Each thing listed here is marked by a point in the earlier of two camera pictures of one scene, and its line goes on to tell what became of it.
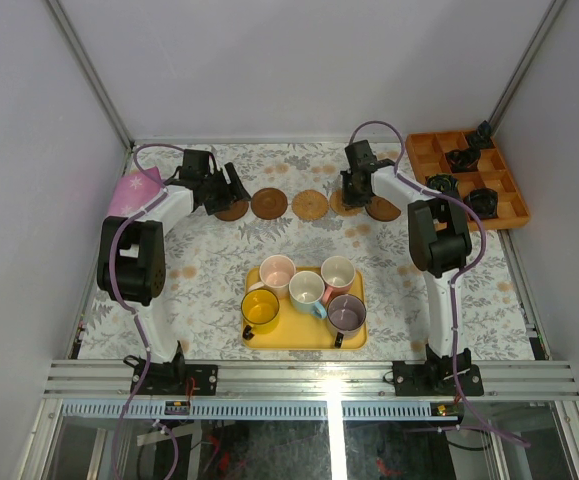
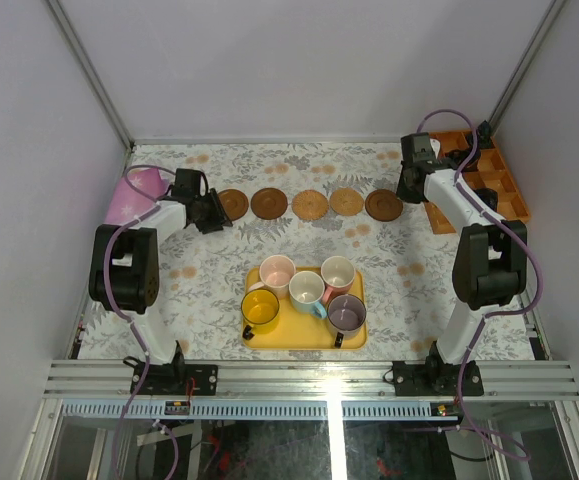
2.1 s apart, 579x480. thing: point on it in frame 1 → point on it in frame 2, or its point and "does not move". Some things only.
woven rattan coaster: x=337 y=204 does not move
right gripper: x=347 y=198 → x=402 y=193
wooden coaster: x=237 y=210 does not move
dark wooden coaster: x=269 y=203 does not move
